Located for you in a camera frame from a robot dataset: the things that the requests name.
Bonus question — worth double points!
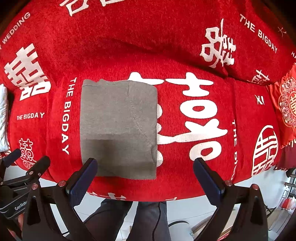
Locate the grey knit sweater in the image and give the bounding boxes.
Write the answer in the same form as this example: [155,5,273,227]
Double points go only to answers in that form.
[80,79,158,180]

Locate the person's left hand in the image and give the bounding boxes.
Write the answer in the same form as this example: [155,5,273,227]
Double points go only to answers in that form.
[8,213,24,240]

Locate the white quilted pillow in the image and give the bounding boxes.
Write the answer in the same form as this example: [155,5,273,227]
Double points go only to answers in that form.
[0,84,9,152]

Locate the person's dark trousers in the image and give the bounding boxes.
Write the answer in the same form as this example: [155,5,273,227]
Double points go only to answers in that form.
[83,198,172,241]

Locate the red embroidered cushion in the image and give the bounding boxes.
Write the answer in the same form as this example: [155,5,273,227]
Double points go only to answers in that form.
[267,64,296,148]

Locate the black cable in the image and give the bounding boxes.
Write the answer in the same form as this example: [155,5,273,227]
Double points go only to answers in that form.
[151,201,163,241]

